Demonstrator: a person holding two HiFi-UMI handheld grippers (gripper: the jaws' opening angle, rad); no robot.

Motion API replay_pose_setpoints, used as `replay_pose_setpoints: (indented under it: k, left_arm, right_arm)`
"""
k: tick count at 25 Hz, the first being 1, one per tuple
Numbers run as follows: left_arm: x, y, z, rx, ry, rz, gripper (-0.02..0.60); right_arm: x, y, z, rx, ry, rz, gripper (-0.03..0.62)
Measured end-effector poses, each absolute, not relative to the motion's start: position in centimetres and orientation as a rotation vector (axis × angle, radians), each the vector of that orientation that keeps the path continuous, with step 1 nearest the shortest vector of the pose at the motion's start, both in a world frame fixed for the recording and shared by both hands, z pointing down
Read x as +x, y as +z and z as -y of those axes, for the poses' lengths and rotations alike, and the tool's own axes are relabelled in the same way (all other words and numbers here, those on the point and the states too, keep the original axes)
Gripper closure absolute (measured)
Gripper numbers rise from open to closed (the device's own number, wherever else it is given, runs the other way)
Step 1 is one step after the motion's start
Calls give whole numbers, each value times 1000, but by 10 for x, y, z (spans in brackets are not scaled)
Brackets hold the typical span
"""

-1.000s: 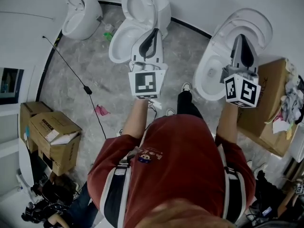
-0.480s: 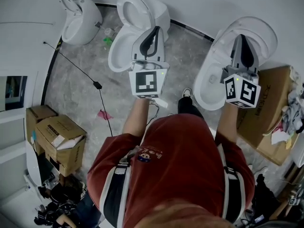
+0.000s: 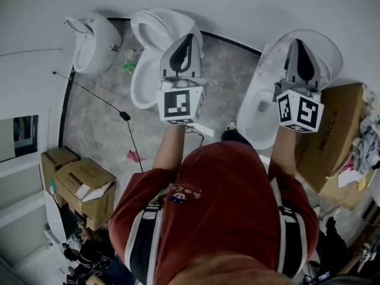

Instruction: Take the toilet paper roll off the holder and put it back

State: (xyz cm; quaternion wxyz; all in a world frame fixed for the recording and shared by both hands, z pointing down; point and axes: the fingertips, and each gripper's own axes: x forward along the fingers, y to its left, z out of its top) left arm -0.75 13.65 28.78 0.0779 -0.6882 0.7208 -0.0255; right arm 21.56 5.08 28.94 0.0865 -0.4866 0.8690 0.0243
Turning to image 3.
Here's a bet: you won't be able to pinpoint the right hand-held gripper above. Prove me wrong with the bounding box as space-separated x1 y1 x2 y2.
273 39 325 134

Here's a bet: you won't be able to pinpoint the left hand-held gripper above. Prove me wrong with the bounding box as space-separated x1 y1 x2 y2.
156 33 208 126

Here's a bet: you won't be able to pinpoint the person's left forearm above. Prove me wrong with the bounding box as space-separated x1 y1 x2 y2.
151 124 186 172

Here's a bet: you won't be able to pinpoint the person's right forearm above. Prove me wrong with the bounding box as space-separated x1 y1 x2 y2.
268 125 298 176

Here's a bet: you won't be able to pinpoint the white toilet with raised lid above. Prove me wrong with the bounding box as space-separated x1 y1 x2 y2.
129 8 205 110

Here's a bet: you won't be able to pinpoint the large white toilet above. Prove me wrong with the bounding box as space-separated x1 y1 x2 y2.
236 28 344 151

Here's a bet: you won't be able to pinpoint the loose white toilet lid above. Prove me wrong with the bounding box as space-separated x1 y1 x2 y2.
43 194 68 243

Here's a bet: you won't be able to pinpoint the large open cardboard box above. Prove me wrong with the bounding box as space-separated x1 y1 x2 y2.
294 82 377 211

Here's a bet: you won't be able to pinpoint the person's black trouser leg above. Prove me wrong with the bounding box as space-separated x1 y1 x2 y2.
220 129 254 147

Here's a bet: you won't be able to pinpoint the pile of grey white cloths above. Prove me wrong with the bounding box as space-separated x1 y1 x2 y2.
351 90 380 172

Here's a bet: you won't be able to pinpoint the pink scrap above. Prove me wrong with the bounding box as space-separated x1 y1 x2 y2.
126 150 147 163

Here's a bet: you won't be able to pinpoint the cardboard box with white sheets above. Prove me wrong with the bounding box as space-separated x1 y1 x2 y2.
54 157 117 232

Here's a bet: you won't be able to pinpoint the person's red shirt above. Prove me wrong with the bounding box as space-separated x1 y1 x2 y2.
107 141 320 285

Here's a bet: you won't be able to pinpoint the small closed cardboard box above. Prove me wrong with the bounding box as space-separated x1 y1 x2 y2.
40 147 81 196

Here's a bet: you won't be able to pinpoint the black cable with adapter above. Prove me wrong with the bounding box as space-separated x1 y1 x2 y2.
52 71 144 173

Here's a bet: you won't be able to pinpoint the small white wall-hung toilet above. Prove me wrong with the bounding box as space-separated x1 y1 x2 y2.
63 11 123 75

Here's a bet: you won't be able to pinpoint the black white shoulder strap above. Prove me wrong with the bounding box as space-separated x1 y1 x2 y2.
123 203 164 285
269 178 307 279

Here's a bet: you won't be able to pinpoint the dark wall window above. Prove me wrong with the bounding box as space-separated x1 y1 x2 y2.
0 115 40 163

